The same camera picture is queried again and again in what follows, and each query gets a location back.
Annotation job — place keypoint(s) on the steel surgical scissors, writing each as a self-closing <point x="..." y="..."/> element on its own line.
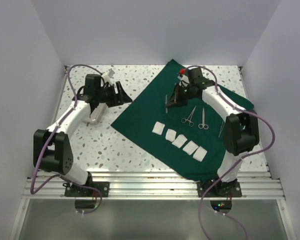
<point x="203" y="124"/>

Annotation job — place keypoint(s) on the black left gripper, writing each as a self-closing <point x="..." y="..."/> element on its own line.
<point x="119" y="98"/>

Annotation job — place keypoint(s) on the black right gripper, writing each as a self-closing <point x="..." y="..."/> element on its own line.
<point x="175" y="100"/>

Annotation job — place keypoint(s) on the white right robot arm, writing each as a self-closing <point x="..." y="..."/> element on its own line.
<point x="240" y="131"/>

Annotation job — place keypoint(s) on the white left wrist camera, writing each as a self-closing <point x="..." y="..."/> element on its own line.
<point x="108" y="77"/>

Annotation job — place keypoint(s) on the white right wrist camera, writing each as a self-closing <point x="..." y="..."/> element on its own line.
<point x="183" y="78"/>

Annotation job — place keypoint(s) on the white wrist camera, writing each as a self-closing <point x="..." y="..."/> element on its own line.
<point x="183" y="78"/>
<point x="108" y="77"/>

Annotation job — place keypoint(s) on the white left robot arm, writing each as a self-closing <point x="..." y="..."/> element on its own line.
<point x="52" y="150"/>

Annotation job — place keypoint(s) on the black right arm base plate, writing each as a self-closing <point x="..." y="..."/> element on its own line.
<point x="220" y="190"/>

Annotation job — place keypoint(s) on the stainless steel instrument tray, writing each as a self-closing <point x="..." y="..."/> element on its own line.
<point x="95" y="117"/>

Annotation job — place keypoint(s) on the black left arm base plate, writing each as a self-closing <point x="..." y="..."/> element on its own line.
<point x="97" y="188"/>

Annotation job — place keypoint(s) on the steel hemostat forceps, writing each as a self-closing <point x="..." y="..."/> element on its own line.
<point x="189" y="118"/>

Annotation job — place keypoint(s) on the steel scalpel handle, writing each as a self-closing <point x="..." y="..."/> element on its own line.
<point x="165" y="104"/>

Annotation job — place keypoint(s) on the green surgical drape cloth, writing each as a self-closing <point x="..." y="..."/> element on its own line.
<point x="138" y="119"/>

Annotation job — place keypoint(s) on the white gauze pad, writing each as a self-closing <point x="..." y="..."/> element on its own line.
<point x="200" y="154"/>
<point x="158" y="128"/>
<point x="180" y="141"/>
<point x="170" y="135"/>
<point x="190" y="148"/>

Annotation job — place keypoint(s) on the thin steel probe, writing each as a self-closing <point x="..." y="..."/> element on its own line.
<point x="221" y="129"/>

